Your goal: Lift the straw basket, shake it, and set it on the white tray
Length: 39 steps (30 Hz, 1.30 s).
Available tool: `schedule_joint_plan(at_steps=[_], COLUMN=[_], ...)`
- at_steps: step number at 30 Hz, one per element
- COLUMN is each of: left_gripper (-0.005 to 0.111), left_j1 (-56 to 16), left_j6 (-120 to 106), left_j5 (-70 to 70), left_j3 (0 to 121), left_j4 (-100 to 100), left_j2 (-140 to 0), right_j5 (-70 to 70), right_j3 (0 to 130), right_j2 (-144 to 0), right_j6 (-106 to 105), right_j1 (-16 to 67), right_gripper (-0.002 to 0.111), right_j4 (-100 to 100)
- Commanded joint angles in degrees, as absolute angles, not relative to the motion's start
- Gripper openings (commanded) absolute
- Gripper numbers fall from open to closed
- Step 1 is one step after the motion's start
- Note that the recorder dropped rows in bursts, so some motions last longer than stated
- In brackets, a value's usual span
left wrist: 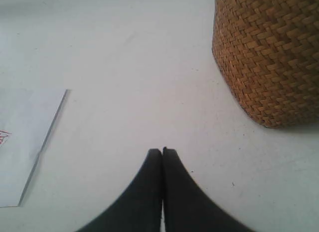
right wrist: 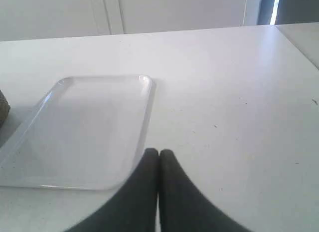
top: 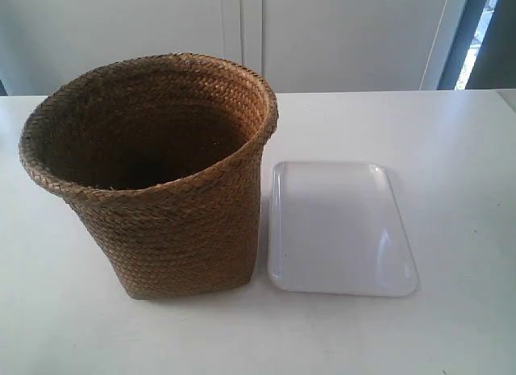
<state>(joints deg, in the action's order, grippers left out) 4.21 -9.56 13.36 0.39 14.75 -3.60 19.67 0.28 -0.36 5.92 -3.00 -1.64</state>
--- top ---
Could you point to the brown woven straw basket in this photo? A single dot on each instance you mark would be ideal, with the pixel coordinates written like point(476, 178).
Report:
point(160, 158)

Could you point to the white rectangular plastic tray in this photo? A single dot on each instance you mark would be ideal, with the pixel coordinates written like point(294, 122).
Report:
point(335, 228)

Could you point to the dark window frame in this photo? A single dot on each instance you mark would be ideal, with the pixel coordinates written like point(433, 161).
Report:
point(494, 67)

